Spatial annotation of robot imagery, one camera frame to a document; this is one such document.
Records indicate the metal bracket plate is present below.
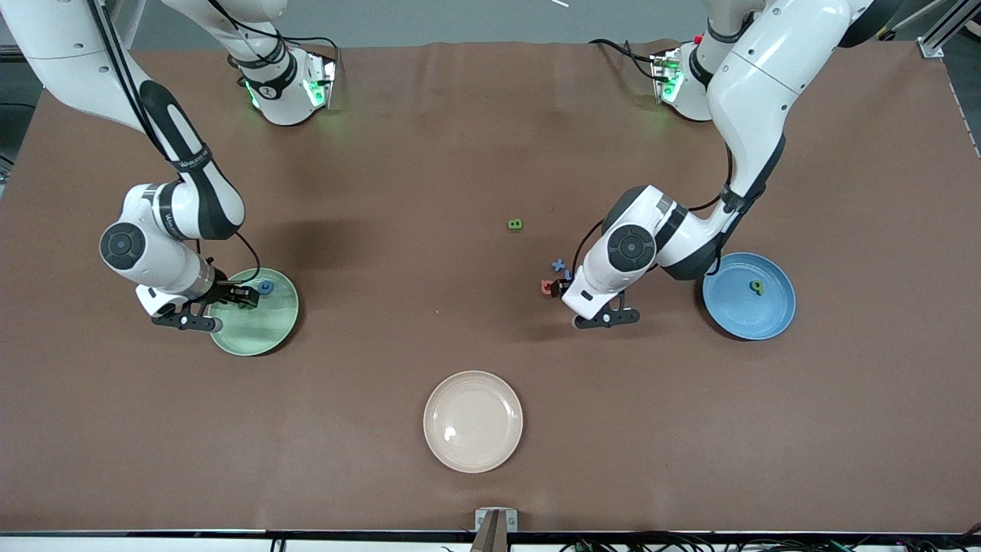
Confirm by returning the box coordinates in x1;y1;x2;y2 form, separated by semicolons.
474;508;519;533

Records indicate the brown table cover mat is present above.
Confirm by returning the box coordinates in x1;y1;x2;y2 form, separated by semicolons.
0;40;981;534

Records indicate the beige plate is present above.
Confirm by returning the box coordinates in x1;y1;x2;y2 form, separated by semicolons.
423;370;524;474

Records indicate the green plate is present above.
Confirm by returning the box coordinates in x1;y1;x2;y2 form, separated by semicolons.
207;268;300;357

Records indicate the brown camera post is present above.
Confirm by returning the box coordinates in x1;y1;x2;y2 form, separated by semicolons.
469;511;510;552

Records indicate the blue plate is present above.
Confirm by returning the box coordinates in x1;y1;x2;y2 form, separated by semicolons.
702;252;797;342

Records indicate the black base cable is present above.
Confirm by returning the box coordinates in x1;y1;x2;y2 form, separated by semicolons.
589;38;661;82

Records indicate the aluminium frame post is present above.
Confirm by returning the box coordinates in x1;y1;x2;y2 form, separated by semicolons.
917;0;981;59

